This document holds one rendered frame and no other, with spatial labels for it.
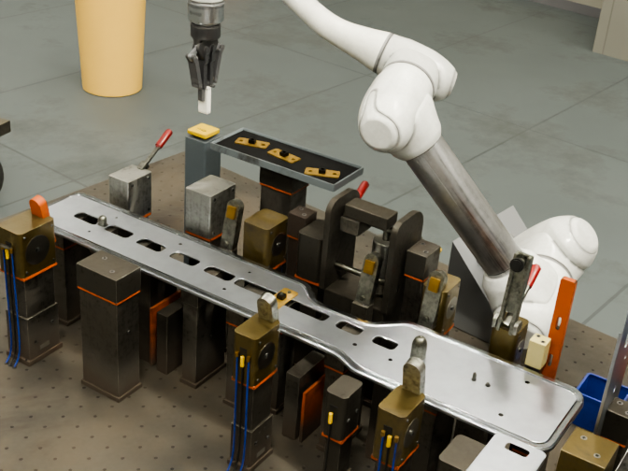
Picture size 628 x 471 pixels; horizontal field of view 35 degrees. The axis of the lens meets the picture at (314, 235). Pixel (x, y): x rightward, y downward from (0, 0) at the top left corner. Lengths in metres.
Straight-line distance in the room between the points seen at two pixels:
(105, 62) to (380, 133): 3.94
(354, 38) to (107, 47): 3.69
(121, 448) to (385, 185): 3.11
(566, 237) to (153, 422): 1.09
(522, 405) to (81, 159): 3.63
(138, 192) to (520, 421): 1.17
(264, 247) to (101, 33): 3.72
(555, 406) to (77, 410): 1.07
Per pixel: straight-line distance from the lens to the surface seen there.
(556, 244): 2.56
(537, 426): 1.95
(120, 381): 2.37
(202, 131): 2.61
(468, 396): 1.99
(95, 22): 5.92
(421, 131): 2.21
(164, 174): 3.45
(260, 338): 2.00
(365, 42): 2.37
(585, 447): 1.84
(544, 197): 5.26
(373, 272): 2.20
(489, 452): 1.87
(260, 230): 2.32
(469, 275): 2.65
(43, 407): 2.39
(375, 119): 2.17
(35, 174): 5.12
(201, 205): 2.41
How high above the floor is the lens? 2.17
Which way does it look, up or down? 28 degrees down
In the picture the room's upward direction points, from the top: 5 degrees clockwise
